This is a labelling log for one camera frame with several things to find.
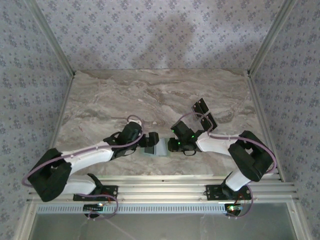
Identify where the small circuit board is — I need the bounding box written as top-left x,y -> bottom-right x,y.
224,203 -> 244,216
83,203 -> 105,213

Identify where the purple cable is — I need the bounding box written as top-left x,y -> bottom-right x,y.
171,111 -> 278,175
22,114 -> 145,188
226,181 -> 255,220
74,191 -> 119,222

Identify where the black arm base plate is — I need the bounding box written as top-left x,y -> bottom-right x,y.
72,184 -> 119,202
205,184 -> 252,201

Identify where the aluminium mounting rail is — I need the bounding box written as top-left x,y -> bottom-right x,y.
26,174 -> 300,203

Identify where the grey slotted cable duct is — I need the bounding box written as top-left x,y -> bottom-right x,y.
36,202 -> 241,215

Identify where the aluminium table side rail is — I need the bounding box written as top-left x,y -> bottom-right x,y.
48,73 -> 77,152
246,72 -> 286,183

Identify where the aluminium frame leg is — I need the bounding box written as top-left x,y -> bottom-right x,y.
287,201 -> 311,240
13,199 -> 38,240

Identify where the aluminium frame corner post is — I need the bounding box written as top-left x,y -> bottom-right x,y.
23,0 -> 77,77
246,0 -> 300,77

